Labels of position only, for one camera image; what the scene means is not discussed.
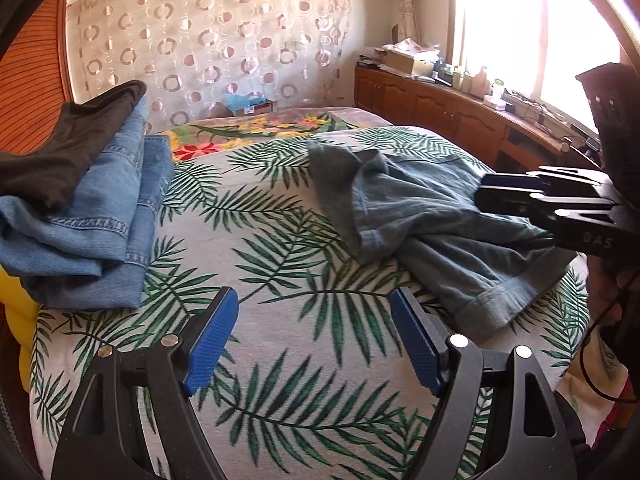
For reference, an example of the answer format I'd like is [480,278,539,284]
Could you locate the cardboard box with blue tissue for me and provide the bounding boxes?
[222,92,278,117]

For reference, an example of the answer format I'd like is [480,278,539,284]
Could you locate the window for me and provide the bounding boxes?
[452,0,631,106]

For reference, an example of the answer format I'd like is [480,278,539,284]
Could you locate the grey-blue pants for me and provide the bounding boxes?
[306,137,578,342]

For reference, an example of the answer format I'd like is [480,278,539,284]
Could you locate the black cloth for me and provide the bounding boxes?
[0,80,147,211]

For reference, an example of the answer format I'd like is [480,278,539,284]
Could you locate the black cable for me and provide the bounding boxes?
[577,280,640,403]

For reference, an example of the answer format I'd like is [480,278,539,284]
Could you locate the red-brown wooden wardrobe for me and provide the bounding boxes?
[0,0,76,156]

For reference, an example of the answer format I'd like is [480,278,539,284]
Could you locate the open cardboard box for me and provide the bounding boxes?
[382,42,441,77]

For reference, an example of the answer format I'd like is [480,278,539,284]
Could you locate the yellow plush toy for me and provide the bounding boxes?
[0,265,41,391]

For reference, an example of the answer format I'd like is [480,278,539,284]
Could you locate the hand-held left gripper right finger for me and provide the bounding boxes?
[389,287,576,480]

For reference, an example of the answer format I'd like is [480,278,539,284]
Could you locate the patterned window curtain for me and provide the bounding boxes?
[387,0,458,61]

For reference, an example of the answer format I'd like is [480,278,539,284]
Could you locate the light blue jeans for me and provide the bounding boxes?
[0,95,175,311]

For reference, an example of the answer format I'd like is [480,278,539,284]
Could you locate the circle pattern curtain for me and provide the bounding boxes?
[65,0,356,133]

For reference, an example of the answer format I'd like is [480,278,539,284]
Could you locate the floral blanket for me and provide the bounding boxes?
[157,106,396,163]

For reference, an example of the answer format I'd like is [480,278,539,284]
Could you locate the wooden cabinet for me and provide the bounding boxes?
[354,65,601,171]

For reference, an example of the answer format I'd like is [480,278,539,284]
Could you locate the leaf print bed sheet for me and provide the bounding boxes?
[30,125,591,480]

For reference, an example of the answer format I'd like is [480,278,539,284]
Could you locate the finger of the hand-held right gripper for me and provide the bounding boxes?
[481,165,609,196]
[474,187,624,253]

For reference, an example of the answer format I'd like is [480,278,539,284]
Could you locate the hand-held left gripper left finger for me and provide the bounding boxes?
[50,286,240,480]

